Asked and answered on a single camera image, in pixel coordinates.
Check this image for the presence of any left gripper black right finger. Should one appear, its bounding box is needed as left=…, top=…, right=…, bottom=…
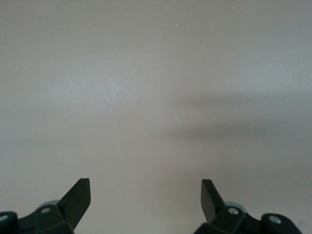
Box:
left=194, top=179, right=303, bottom=234

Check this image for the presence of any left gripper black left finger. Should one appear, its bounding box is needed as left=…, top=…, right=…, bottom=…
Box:
left=0, top=178, right=92, bottom=234

